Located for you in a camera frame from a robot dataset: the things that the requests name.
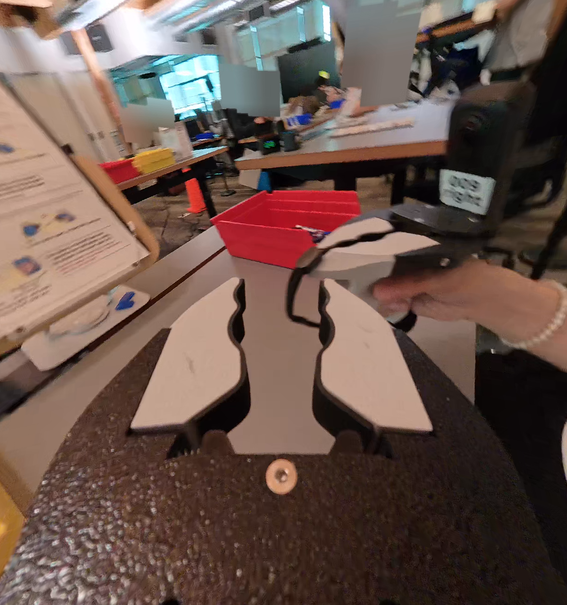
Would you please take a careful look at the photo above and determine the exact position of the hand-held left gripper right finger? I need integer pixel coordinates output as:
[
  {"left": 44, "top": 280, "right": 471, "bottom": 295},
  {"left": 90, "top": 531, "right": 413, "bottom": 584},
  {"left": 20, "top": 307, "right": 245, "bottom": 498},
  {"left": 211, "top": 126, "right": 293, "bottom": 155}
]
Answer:
[{"left": 314, "top": 279, "right": 434, "bottom": 437}]

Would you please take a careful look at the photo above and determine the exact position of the orange traffic cone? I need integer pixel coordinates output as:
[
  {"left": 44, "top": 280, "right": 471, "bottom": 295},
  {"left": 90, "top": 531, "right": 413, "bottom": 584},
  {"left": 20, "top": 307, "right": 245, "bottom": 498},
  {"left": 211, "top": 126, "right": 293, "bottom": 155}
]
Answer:
[{"left": 184, "top": 180, "right": 208, "bottom": 216}]

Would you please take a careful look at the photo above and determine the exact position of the printed instruction sheet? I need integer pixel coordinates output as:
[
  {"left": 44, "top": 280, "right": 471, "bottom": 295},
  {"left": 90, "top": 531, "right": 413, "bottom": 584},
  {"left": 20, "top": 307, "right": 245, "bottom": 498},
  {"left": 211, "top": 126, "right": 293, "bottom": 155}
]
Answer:
[{"left": 0, "top": 62, "right": 152, "bottom": 350}]

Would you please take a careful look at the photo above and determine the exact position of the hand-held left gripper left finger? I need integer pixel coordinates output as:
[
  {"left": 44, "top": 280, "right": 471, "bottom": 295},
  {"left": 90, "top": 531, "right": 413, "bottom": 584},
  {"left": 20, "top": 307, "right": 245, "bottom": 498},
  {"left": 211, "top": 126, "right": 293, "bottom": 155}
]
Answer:
[{"left": 131, "top": 277, "right": 251, "bottom": 435}]

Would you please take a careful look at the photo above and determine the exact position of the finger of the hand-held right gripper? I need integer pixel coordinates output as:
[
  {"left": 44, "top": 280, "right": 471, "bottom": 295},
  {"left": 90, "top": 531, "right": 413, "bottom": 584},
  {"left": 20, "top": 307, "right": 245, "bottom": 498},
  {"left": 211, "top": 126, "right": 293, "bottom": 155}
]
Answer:
[
  {"left": 298, "top": 232, "right": 442, "bottom": 298},
  {"left": 317, "top": 216, "right": 398, "bottom": 254}
]

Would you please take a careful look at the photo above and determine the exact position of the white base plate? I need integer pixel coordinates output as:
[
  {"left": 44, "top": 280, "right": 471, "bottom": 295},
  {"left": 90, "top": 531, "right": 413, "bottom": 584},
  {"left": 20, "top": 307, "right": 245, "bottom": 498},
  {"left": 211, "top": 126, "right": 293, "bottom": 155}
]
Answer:
[{"left": 21, "top": 284, "right": 152, "bottom": 371}]

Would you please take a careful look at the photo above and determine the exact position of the black elastic loop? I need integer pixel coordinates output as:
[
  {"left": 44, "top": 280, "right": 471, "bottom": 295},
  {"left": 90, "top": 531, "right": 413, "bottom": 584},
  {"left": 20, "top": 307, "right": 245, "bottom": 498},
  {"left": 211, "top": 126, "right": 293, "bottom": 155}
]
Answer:
[{"left": 286, "top": 248, "right": 333, "bottom": 330}]

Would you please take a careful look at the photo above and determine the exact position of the red plastic bin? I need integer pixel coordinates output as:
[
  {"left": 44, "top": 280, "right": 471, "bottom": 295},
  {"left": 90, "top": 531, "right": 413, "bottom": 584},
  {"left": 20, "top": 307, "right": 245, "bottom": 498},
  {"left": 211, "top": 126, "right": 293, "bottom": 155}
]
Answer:
[
  {"left": 211, "top": 189, "right": 362, "bottom": 270},
  {"left": 99, "top": 159, "right": 138, "bottom": 185}
]

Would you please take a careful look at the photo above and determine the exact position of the white pearl bracelet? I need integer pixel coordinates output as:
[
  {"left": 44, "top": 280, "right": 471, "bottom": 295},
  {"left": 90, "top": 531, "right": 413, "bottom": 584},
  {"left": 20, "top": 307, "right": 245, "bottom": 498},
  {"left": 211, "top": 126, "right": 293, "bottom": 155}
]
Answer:
[{"left": 500, "top": 279, "right": 567, "bottom": 350}]

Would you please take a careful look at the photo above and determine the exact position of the person's right hand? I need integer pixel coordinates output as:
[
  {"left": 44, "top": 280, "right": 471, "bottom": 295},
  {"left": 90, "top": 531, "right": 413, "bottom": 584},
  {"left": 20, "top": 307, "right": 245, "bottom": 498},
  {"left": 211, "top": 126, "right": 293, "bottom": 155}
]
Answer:
[{"left": 371, "top": 260, "right": 549, "bottom": 331}]

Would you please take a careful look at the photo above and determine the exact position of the white round disc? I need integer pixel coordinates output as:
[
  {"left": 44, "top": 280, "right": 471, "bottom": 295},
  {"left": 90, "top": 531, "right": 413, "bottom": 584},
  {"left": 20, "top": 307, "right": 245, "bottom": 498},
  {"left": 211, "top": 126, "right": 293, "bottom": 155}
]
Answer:
[{"left": 52, "top": 293, "right": 111, "bottom": 338}]

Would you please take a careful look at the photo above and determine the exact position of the stack of yellow bins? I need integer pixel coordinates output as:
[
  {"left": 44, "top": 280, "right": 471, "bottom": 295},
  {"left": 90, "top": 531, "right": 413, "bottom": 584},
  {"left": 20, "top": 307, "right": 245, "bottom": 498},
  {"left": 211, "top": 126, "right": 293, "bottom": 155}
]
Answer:
[{"left": 132, "top": 147, "right": 176, "bottom": 176}]

